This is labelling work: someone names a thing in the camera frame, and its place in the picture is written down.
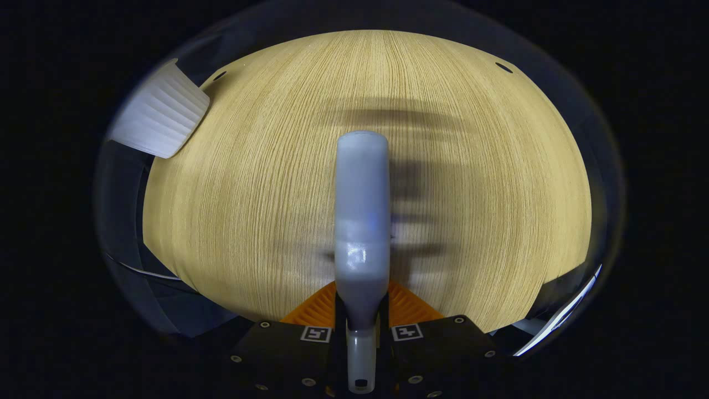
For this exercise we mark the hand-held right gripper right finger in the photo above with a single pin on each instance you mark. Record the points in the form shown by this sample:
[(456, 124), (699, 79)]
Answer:
[(443, 349)]

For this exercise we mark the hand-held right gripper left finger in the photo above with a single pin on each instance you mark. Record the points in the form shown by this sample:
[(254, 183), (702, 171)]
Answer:
[(277, 349)]

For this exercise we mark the small grey broom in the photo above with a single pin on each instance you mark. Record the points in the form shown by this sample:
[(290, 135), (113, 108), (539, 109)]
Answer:
[(363, 221)]

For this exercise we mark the white ribbed garbage bin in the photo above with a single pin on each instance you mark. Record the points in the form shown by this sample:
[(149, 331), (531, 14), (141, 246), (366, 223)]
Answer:
[(160, 113)]

